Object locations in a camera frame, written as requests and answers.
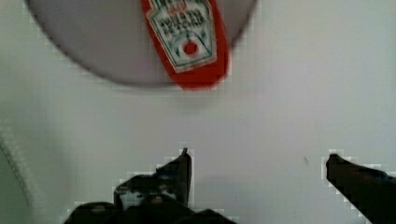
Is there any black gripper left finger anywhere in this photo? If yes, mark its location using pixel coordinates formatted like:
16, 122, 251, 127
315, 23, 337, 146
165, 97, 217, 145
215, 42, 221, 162
64, 148, 236, 224

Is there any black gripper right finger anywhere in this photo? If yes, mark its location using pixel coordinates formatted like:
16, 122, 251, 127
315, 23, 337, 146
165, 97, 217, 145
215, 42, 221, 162
326, 154, 396, 224

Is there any red ketchup bottle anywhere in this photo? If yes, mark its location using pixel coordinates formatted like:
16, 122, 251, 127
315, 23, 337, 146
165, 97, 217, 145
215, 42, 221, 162
140, 0, 230, 91

